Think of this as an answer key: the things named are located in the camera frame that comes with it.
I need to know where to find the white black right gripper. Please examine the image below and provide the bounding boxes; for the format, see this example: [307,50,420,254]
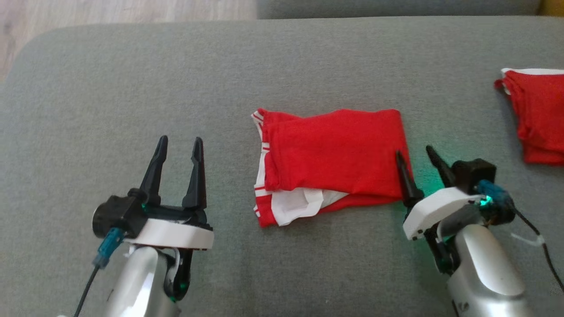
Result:
[395,145,485,241]

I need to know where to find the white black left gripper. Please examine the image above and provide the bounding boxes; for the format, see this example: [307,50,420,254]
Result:
[126,135,215,251]

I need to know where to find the red shorts with white stripes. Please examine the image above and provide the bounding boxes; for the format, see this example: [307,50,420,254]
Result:
[251,108,413,228]

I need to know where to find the red Bulls 23 shorts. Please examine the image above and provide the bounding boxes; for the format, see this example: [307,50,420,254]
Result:
[493,68,564,166]

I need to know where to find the grey sofa seat cushion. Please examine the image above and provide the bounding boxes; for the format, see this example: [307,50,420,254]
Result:
[0,17,564,317]

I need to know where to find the grey sofa back cushion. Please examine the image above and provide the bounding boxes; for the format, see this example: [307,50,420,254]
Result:
[256,0,542,19]

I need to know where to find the yellow cushion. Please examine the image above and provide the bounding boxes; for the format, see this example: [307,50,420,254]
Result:
[540,0,564,17]

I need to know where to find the black right cable blue plug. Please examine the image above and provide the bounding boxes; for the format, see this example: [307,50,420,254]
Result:
[478,180,564,293]

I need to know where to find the black cable blue plug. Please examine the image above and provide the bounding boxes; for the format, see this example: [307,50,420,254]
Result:
[478,180,564,293]
[73,228,125,317]

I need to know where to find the black left cable blue plug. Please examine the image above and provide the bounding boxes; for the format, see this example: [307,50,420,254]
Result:
[73,228,125,317]

